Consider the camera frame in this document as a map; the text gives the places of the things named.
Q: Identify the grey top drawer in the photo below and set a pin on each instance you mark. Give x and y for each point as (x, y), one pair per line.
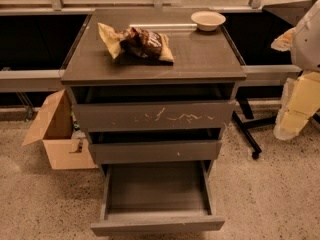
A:
(163, 115)

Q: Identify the grey bottom drawer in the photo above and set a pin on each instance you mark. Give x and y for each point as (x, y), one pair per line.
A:
(168, 197)

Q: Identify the grey drawer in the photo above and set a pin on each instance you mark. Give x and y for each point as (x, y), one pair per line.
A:
(163, 115)
(168, 197)
(155, 146)

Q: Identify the white paper bowl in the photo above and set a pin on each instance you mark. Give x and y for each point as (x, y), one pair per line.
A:
(207, 20)

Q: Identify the open cardboard box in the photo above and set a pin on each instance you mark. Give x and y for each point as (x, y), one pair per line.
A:
(53, 126)

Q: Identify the grey middle drawer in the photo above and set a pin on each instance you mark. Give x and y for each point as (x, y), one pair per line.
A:
(155, 146)

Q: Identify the grey drawer cabinet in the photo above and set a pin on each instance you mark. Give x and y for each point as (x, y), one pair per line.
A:
(147, 86)

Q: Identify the green bottle in box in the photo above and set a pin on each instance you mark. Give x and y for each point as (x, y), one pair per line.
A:
(75, 124)

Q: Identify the brown chip bag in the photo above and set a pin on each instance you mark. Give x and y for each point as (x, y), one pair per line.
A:
(140, 43)

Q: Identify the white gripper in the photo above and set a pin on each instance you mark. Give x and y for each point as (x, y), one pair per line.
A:
(307, 45)

